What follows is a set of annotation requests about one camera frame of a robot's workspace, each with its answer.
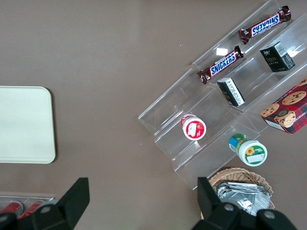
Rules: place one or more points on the beige rectangular tray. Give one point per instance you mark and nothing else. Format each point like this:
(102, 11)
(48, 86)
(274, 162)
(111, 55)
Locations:
(24, 124)

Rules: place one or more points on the Snickers chocolate bar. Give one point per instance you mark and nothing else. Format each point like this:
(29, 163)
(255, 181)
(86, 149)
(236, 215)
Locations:
(265, 25)
(221, 64)

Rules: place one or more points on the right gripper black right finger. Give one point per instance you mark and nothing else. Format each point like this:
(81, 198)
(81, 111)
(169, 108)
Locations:
(211, 210)

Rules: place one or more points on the small black carton box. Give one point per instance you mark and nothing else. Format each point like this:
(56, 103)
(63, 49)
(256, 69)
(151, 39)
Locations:
(275, 58)
(231, 92)

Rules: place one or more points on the red lidded white jar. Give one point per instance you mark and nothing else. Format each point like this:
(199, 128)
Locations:
(194, 128)

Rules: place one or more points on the green sunflower lidded jar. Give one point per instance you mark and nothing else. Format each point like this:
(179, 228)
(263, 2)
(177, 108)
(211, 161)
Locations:
(251, 152)

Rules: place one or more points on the crumpled foil wrapped package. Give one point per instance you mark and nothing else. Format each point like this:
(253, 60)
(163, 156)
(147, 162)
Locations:
(251, 203)

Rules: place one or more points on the red plaid cookie box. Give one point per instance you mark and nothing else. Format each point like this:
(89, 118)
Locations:
(290, 112)

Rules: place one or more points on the clear acrylic bottle rack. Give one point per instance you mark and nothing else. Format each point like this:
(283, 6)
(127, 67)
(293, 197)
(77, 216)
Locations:
(48, 198)

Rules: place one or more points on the light wicker basket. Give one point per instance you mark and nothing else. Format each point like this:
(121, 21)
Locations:
(239, 173)

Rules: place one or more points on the aluminium foil tray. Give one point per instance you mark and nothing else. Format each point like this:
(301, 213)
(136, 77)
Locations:
(247, 185)

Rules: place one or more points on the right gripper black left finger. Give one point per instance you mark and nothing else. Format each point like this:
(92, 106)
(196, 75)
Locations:
(69, 206)

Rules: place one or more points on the clear acrylic step shelf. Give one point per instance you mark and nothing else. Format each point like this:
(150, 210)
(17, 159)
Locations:
(172, 103)

